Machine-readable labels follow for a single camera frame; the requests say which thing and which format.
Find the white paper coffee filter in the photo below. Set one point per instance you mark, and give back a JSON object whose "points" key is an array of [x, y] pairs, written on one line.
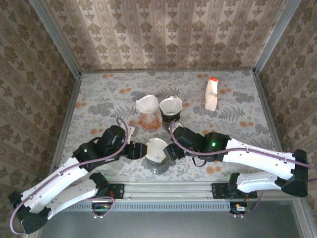
{"points": [[146, 104], [171, 105], [154, 148]]}

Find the clear glass server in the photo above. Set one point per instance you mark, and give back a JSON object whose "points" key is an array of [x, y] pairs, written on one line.
{"points": [[158, 171]]}

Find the pink transparent dripper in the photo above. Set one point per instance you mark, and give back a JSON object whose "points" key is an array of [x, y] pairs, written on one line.
{"points": [[148, 121]]}

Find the green transparent dripper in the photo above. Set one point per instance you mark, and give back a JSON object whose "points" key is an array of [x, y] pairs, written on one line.
{"points": [[168, 118]]}

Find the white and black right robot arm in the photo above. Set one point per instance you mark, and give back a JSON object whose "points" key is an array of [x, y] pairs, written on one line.
{"points": [[255, 183]]}

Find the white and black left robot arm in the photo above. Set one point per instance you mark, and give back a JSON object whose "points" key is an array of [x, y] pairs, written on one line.
{"points": [[74, 193]]}

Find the filter pack with orange top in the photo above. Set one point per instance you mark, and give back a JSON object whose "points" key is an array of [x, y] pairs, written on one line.
{"points": [[211, 99]]}

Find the small electronics board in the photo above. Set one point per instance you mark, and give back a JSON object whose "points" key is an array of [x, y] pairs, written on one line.
{"points": [[101, 206], [239, 208]]}

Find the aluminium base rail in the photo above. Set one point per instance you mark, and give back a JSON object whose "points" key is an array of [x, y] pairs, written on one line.
{"points": [[168, 191]]}

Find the aluminium table side rail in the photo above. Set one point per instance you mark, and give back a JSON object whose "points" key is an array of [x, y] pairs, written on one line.
{"points": [[260, 91], [64, 129]]}

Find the aluminium table back rail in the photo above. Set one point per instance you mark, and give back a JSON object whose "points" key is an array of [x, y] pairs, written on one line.
{"points": [[168, 71]]}

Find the aluminium frame post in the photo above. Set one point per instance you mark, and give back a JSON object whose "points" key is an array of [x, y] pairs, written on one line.
{"points": [[275, 37], [55, 37]]}

